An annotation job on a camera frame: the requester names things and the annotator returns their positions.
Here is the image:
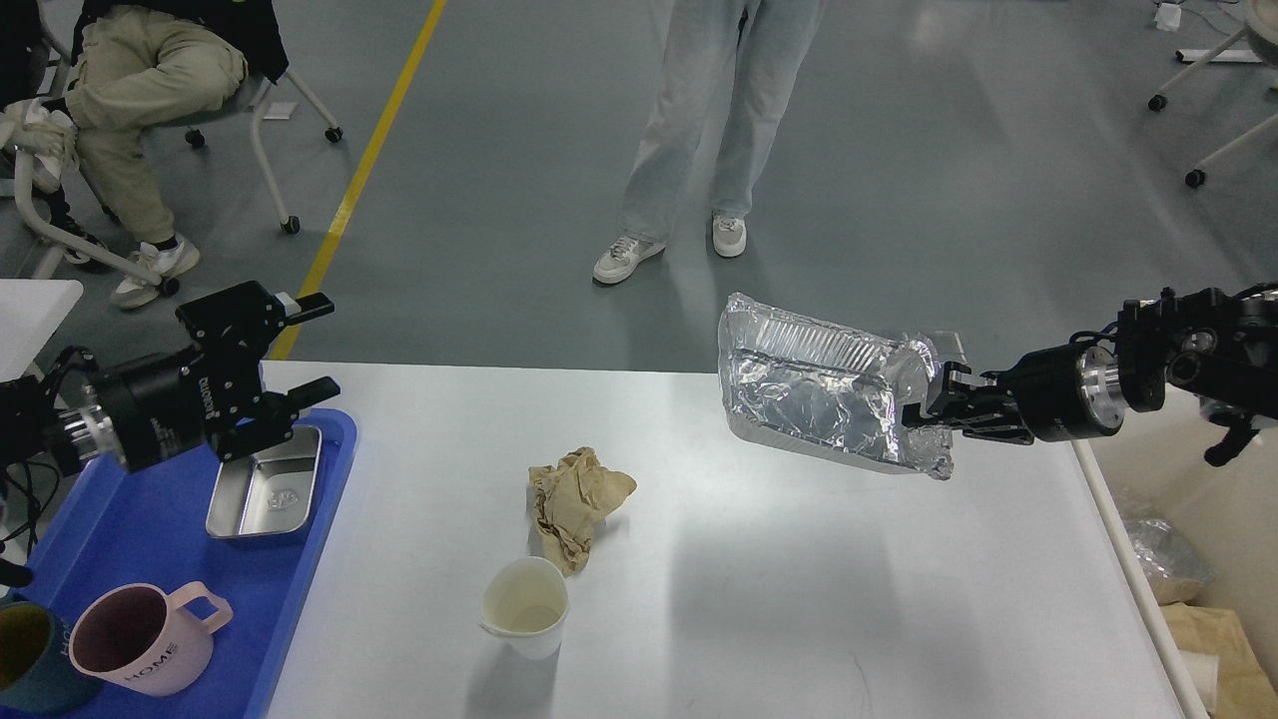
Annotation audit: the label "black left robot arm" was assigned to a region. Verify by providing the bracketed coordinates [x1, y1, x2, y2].
[1, 281, 339, 474]

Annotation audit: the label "standing person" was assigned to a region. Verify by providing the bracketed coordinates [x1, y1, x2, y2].
[592, 1, 827, 286]

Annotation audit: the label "dark teal cup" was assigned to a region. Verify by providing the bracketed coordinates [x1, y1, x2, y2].
[1, 602, 102, 716]

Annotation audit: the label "white side table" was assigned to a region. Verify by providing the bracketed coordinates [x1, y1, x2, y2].
[1, 278, 84, 381]

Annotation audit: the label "seated person khaki trousers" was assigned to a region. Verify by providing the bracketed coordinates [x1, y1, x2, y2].
[3, 1, 289, 278]

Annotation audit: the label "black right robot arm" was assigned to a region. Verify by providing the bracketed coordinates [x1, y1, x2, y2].
[901, 284, 1277, 467]

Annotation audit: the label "blue plastic tray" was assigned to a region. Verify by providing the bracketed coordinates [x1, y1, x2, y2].
[20, 409, 357, 718]

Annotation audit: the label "stainless steel rectangular tray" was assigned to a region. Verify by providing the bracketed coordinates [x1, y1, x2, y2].
[204, 427, 322, 549]

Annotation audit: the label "brown paper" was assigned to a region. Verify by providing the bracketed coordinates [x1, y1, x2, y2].
[528, 446, 636, 576]
[1160, 602, 1277, 718]

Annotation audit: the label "white office chair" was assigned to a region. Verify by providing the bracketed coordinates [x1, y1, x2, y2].
[0, 60, 344, 298]

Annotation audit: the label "white paper cup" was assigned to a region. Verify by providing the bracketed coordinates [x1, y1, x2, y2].
[479, 556, 570, 662]

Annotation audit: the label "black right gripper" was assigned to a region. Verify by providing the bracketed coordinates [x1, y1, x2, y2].
[901, 347, 1123, 444]

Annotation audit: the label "aluminium foil container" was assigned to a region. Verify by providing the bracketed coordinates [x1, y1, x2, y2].
[718, 292, 964, 479]

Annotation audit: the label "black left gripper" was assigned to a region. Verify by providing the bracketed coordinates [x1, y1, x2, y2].
[105, 282, 339, 473]

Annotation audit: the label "white plastic bin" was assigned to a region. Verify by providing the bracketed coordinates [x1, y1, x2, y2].
[1072, 388, 1277, 718]

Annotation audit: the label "crumpled plastic bag in bin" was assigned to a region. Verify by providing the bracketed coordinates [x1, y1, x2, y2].
[1123, 517, 1217, 607]

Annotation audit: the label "white chair base right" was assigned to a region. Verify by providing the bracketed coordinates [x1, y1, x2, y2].
[1148, 0, 1278, 190]

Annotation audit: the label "brown paper in bin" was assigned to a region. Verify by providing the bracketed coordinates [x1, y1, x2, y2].
[1160, 602, 1277, 718]

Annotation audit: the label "pink mug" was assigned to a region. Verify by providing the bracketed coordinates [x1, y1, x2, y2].
[68, 581, 236, 697]

